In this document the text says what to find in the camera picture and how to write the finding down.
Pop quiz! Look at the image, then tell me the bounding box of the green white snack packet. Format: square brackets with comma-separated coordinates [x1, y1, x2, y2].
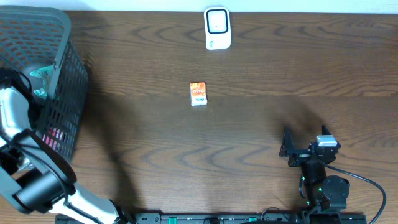
[29, 65, 55, 99]

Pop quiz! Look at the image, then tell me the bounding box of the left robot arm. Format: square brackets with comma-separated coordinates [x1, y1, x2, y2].
[1, 68, 136, 223]

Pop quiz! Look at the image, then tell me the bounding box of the small orange box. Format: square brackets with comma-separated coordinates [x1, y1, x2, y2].
[190, 82, 208, 106]

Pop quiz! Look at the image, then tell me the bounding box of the black left camera cable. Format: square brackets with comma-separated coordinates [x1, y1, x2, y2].
[0, 130, 103, 224]

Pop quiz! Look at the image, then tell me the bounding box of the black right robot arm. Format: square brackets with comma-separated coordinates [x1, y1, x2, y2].
[279, 125, 350, 224]

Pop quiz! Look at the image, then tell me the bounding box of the white barcode scanner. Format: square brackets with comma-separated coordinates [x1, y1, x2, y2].
[203, 7, 232, 50]

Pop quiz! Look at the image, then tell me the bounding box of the grey plastic mesh basket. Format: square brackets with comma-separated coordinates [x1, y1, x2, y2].
[1, 6, 89, 161]

